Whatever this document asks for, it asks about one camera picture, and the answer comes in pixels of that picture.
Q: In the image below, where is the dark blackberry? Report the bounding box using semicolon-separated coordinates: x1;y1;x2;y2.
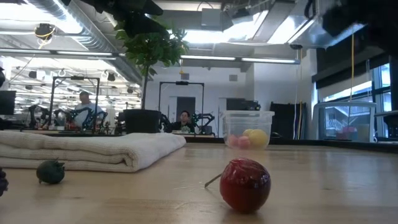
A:
0;167;9;198

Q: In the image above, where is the clear plastic tupperware container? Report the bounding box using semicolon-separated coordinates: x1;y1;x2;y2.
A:
221;110;275;151

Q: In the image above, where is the person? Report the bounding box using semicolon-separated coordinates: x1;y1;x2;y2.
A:
73;90;105;129
167;110;196;134

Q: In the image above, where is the potted plant in black pot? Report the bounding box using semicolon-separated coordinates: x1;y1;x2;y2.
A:
114;12;190;135

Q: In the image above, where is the ceiling light strip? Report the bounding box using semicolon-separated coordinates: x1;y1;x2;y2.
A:
0;49;118;60
180;55;300;65

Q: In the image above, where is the black cabinet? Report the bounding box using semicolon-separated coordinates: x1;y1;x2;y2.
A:
269;101;307;140

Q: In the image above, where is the plaid folded dish towel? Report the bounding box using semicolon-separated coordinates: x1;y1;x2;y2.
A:
0;129;187;174

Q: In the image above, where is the dark green berry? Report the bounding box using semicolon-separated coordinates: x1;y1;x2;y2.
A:
35;157;67;185

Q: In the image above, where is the black desk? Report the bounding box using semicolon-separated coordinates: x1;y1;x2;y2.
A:
374;109;398;139

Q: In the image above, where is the black monitor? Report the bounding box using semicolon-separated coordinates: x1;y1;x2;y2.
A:
0;90;17;116

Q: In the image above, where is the black station frame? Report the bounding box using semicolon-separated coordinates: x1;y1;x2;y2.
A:
49;75;101;131
159;81;205;134

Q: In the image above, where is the silver ceiling duct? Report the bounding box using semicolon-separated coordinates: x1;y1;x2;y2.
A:
27;0;144;85

